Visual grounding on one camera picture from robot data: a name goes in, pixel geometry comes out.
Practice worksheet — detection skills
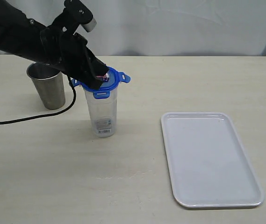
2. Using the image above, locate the blue plastic snap lid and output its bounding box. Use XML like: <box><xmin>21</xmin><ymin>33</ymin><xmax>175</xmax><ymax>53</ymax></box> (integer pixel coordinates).
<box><xmin>72</xmin><ymin>67</ymin><xmax>131</xmax><ymax>99</ymax></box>

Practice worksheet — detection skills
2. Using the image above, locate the clear tall plastic container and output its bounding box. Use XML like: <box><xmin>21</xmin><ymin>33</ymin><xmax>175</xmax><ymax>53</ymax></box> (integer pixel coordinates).
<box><xmin>84</xmin><ymin>89</ymin><xmax>117</xmax><ymax>138</ymax></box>

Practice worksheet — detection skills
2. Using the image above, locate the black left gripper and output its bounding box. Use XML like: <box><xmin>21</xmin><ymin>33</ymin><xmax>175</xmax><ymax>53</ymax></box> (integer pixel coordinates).
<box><xmin>40</xmin><ymin>29</ymin><xmax>108</xmax><ymax>90</ymax></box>

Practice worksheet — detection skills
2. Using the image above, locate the white rectangular plastic tray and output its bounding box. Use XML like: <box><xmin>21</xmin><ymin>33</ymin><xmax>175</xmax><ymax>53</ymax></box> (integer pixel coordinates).
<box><xmin>161</xmin><ymin>112</ymin><xmax>265</xmax><ymax>209</ymax></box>

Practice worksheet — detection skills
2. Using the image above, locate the white backdrop curtain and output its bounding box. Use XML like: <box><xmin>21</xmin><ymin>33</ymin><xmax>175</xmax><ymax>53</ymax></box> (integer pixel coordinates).
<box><xmin>0</xmin><ymin>0</ymin><xmax>266</xmax><ymax>56</ymax></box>

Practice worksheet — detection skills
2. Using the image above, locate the stainless steel cup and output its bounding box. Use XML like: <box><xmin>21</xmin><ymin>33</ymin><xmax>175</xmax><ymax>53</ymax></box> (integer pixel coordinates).
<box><xmin>27</xmin><ymin>63</ymin><xmax>65</xmax><ymax>110</ymax></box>

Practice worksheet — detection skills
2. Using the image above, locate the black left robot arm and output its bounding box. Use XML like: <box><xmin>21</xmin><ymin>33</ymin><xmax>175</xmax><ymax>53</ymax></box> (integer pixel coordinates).
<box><xmin>0</xmin><ymin>0</ymin><xmax>109</xmax><ymax>90</ymax></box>

